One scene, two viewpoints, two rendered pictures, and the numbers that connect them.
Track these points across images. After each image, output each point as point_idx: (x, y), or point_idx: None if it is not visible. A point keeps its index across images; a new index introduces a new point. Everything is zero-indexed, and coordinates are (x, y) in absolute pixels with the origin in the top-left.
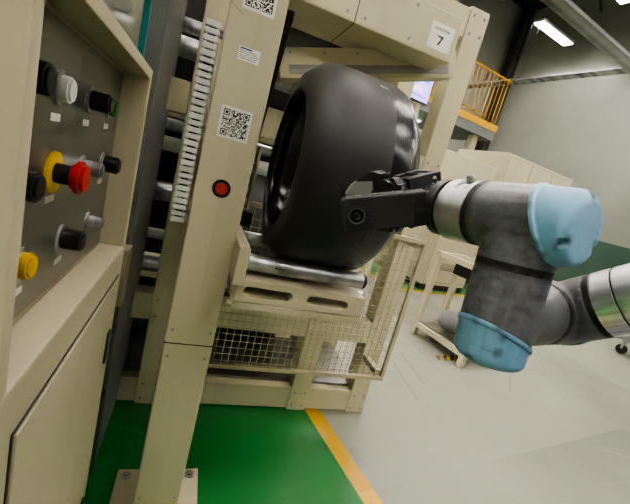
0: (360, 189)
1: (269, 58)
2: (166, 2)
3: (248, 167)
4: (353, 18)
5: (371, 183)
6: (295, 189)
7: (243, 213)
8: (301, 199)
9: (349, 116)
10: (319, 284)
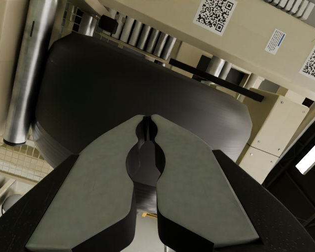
0: (188, 164)
1: (267, 63)
2: None
3: (167, 19)
4: (253, 145)
5: (247, 236)
6: (141, 60)
7: (113, 21)
8: (128, 64)
9: (222, 138)
10: (13, 85)
